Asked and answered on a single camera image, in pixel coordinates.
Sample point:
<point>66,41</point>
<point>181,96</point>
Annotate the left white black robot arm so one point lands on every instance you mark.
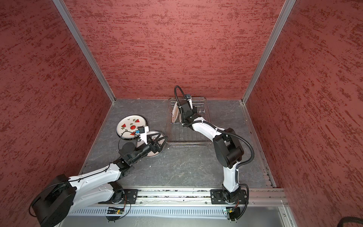
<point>63,194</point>

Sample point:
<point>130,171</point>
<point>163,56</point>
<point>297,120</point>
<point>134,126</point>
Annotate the white perforated cable tray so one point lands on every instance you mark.
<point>164,212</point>

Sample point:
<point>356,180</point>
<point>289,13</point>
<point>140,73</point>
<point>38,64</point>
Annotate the left aluminium corner post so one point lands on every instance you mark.
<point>66,16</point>

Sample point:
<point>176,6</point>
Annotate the orange sunburst white plate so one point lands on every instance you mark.
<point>175,113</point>

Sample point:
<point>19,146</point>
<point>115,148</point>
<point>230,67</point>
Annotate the patterned white plate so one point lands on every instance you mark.
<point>143,146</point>

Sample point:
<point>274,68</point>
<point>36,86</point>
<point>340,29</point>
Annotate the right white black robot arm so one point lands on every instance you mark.
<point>227,147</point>

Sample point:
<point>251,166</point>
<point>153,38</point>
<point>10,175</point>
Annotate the aluminium corner post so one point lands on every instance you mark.
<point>280,22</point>
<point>66,16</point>

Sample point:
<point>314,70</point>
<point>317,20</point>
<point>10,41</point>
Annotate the watermelon plate blue rim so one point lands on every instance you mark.
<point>137,120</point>

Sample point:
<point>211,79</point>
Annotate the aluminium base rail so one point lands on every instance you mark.
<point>167,196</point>

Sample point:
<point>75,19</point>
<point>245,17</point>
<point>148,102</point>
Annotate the small circuit board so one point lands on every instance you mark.
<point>115,211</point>
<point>232,213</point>

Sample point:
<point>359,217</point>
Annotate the steel wire dish rack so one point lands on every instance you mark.
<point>179,136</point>

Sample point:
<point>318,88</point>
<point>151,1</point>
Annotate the right aluminium corner post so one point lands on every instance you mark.
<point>280,22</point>

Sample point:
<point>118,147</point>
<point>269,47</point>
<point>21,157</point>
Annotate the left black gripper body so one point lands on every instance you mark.
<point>154,148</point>

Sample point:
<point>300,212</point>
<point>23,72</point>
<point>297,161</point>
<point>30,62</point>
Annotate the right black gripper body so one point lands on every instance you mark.
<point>184,118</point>

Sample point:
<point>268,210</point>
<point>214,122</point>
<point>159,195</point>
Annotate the white plate red black characters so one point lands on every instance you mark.
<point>152,154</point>

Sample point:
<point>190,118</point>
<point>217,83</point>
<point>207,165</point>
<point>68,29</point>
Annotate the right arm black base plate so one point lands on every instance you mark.
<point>218,196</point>

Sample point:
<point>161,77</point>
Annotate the right small circuit board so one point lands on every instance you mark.
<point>232,213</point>

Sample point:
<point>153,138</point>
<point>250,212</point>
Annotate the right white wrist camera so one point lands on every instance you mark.
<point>189,99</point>

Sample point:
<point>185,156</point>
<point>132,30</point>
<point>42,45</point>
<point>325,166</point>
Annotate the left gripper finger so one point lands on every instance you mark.
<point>161,143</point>
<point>153,136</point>

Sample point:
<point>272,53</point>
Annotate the left small circuit board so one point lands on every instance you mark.
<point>115,211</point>

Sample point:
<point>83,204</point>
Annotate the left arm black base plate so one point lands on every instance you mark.
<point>124,195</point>

